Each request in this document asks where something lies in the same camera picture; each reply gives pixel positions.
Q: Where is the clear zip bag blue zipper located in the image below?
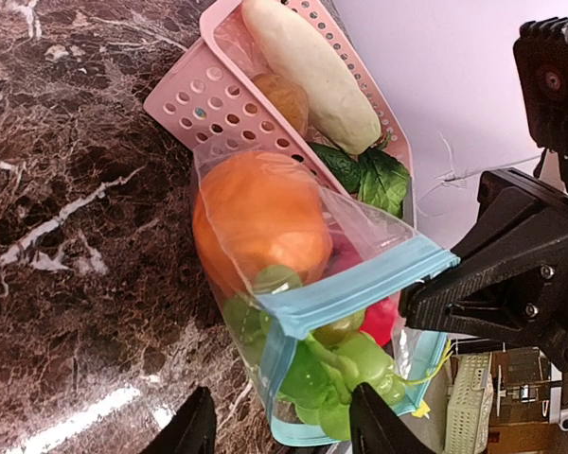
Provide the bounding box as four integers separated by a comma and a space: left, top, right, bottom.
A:
193, 147, 458, 446

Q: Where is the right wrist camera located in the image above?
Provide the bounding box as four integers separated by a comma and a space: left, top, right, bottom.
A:
513, 17, 568, 158

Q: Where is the dark green leaf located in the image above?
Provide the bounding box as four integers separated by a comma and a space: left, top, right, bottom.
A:
309, 143, 411, 218

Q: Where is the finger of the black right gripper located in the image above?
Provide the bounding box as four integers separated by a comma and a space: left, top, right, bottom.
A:
450, 169, 568, 288
399, 264, 568, 369

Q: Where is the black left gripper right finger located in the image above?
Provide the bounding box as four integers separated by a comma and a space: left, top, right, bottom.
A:
349, 383, 424, 454

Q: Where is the white radish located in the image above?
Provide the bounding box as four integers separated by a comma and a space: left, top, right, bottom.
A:
241, 0, 381, 156

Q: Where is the orange persimmon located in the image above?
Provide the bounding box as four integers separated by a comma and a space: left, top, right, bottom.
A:
193, 150, 332, 296

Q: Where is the pink perforated plastic basket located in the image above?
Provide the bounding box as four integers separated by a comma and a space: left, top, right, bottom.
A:
144, 1, 415, 233

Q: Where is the brown potato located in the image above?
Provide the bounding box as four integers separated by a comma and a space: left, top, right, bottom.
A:
252, 73, 310, 137

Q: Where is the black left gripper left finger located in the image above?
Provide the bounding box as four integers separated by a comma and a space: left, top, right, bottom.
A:
144, 386, 217, 454

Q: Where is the grey perforated crate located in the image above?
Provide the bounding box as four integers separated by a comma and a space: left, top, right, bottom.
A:
444, 353, 494, 453

